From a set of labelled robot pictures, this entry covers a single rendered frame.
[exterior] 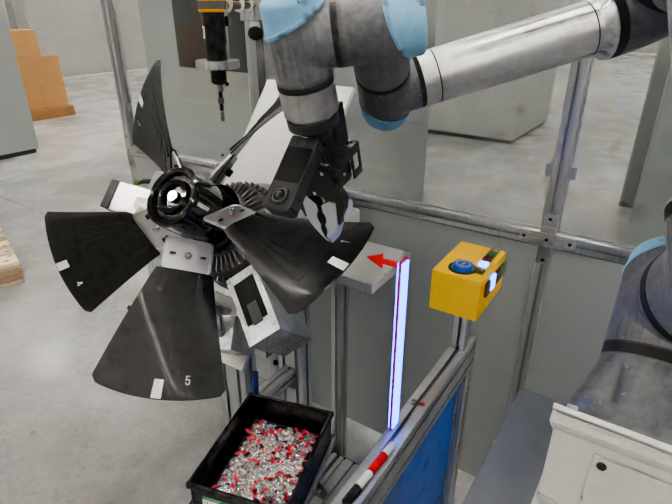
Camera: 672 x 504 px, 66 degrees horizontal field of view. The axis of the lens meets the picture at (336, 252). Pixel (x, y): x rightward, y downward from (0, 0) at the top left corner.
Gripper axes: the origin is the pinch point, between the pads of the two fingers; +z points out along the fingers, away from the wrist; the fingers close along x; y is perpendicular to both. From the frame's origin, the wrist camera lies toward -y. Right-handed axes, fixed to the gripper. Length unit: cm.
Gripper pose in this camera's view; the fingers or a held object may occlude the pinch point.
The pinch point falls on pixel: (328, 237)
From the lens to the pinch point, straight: 80.9
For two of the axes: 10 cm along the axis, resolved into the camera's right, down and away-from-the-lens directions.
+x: -8.4, -2.4, 4.9
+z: 1.6, 7.5, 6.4
